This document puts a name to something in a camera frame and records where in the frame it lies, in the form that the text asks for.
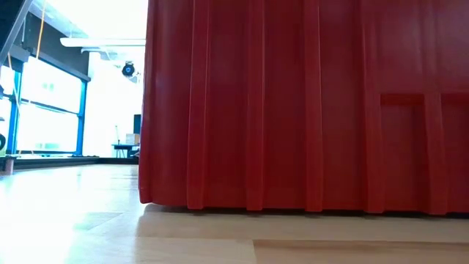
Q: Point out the dark distant desk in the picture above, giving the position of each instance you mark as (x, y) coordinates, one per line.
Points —
(124, 146)

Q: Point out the black aluminium table frame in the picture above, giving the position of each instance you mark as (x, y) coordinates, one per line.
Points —
(73, 161)

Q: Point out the cardboard box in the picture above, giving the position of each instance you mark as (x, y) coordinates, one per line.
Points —
(132, 139)

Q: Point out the black monitor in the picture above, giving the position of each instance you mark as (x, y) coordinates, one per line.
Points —
(137, 124)

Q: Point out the black round ceiling device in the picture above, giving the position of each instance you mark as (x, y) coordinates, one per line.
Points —
(128, 69)

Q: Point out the metal window frame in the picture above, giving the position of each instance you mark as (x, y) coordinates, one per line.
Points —
(81, 117)

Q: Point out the small brown block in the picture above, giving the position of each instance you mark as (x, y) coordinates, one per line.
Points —
(9, 166)

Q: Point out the white ceiling light bar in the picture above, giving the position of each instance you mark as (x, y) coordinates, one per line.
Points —
(102, 42)

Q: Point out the red plastic bin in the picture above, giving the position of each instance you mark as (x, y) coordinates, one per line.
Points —
(293, 110)

